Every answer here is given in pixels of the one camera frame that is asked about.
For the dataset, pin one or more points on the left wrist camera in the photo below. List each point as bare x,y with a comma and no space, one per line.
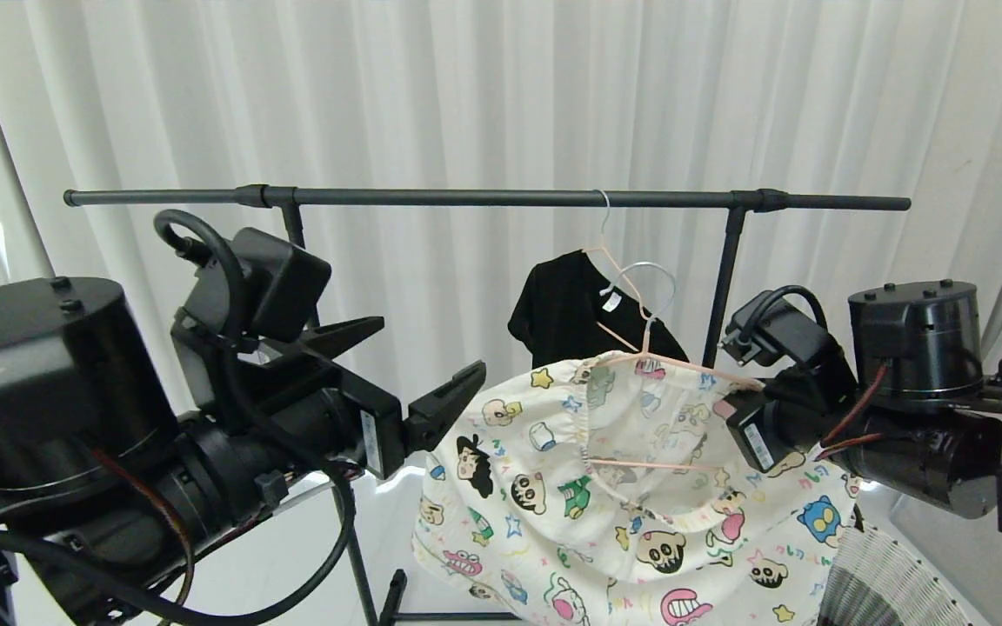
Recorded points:
275,278

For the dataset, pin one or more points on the black garment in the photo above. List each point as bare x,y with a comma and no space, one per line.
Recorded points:
562,304

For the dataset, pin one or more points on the white curtain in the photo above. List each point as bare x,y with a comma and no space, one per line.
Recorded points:
466,87

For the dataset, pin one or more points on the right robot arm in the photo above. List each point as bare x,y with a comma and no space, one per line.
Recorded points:
918,339

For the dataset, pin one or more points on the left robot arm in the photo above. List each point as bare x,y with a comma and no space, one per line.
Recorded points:
31,374

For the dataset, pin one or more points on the black clothes rack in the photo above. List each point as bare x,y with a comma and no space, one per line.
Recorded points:
466,197

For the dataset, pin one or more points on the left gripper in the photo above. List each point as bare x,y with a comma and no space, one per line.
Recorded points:
275,461

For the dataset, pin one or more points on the cream printed garment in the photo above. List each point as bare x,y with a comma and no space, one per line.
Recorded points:
553,522

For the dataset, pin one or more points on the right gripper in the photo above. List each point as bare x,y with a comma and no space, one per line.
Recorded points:
918,456

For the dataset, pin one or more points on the white laundry basket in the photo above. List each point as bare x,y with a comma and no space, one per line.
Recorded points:
884,582

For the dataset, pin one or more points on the pink clothes hanger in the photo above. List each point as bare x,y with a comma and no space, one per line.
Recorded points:
645,343
603,245

